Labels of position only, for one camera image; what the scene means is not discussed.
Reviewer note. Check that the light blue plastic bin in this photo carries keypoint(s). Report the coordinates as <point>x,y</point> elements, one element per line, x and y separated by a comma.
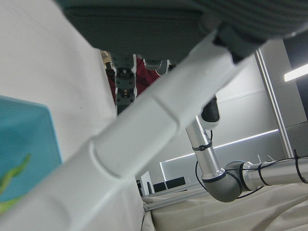
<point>24,125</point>

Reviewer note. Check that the beige cloth cover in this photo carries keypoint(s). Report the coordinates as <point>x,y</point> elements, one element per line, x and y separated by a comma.
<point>228,216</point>

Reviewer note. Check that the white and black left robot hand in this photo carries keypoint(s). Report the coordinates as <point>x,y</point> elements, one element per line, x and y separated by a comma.
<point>144,24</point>

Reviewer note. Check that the white ceiling light strip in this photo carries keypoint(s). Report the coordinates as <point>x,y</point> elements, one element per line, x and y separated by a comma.
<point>296,72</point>

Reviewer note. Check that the aluminium frame rail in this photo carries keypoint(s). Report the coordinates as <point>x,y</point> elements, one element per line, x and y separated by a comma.
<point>168,202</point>

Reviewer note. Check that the white cabinet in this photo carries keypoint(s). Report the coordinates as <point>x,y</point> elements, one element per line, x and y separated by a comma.
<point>145,183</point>

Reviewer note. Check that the right UR5e robot arm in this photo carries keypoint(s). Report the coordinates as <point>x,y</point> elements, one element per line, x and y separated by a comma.
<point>223,187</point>

